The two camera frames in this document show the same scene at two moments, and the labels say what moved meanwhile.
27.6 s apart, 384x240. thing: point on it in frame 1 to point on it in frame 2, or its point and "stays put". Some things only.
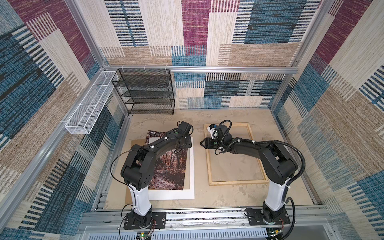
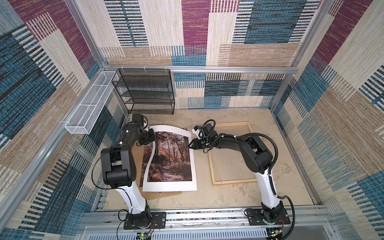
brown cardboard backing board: (129, 198) to (149, 195)
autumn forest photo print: (170, 166) stays put
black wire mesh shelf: (146, 91) stays put
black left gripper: (189, 144) to (152, 137)
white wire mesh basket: (83, 118) stays put
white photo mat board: (155, 194) to (172, 186)
